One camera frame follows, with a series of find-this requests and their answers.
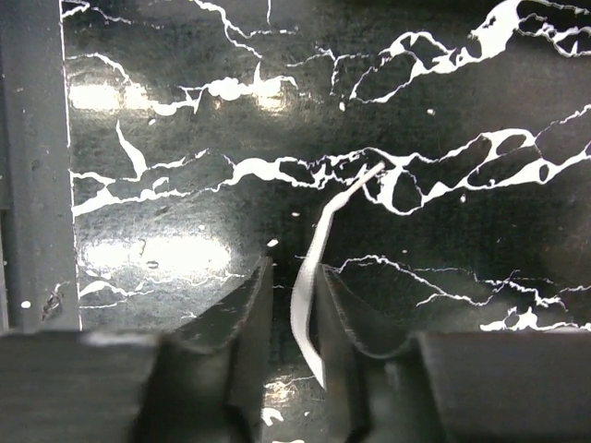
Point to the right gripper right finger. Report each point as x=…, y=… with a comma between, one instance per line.
x=377, y=387

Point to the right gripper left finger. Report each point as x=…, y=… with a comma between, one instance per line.
x=206, y=384

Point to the blue sneaker with white laces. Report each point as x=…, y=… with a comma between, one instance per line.
x=303, y=289

